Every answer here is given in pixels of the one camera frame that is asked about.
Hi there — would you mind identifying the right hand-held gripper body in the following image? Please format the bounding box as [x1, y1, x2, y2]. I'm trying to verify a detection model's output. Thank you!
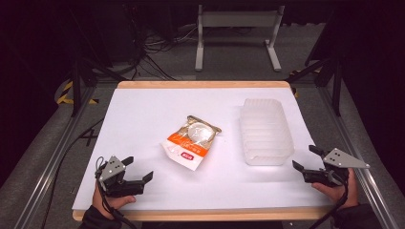
[302, 147, 372, 188]

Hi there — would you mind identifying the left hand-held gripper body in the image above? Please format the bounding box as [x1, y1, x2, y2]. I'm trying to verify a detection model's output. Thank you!
[96, 155, 145, 198]

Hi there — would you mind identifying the clear plastic container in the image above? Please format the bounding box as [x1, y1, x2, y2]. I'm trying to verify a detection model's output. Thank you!
[239, 97, 296, 167]

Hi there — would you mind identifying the orange and white snack packet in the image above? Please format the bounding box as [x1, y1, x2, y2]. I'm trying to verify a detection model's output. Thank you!
[160, 114, 224, 172]

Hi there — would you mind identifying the person's left hand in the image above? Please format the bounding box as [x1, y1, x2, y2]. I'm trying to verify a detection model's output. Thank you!
[92, 182, 138, 221]

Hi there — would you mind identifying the person's right hand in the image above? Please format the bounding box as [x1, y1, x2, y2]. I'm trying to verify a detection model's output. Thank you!
[311, 167, 360, 210]

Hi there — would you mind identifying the white table cover sheet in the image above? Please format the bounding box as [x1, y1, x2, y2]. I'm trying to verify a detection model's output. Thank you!
[72, 87, 332, 213]

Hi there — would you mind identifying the black metal stand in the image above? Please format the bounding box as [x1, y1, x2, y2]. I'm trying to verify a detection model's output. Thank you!
[286, 55, 344, 118]
[70, 55, 128, 118]

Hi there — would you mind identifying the yellow and black hazard tape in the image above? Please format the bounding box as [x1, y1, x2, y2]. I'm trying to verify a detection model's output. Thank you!
[55, 80, 100, 106]

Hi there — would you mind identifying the white metal stand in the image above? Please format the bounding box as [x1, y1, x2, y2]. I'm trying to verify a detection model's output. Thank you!
[194, 4, 286, 73]

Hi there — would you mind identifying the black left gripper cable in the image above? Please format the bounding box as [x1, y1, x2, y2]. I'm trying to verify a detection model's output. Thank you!
[94, 155, 139, 229]

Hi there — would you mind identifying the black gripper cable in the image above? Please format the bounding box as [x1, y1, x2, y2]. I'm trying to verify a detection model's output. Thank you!
[94, 155, 139, 229]
[307, 170, 351, 229]

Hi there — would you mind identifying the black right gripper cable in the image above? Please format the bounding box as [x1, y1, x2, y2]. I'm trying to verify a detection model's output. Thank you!
[307, 170, 351, 229]

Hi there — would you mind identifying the aluminium frame rail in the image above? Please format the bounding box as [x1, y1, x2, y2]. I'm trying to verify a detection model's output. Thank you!
[12, 85, 97, 229]
[317, 85, 394, 229]

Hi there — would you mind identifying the thin black floor cable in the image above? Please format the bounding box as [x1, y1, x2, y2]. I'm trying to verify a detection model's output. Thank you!
[40, 117, 106, 229]

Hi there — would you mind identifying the bundle of floor cables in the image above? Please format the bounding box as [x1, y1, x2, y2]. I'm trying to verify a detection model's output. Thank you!
[125, 23, 200, 81]

